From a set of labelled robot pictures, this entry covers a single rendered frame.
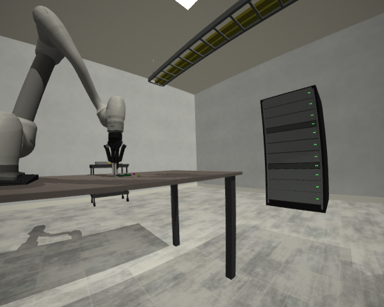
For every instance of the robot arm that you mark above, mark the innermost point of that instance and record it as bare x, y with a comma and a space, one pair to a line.
18, 130

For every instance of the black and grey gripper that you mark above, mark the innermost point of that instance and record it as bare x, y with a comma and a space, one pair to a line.
114, 142

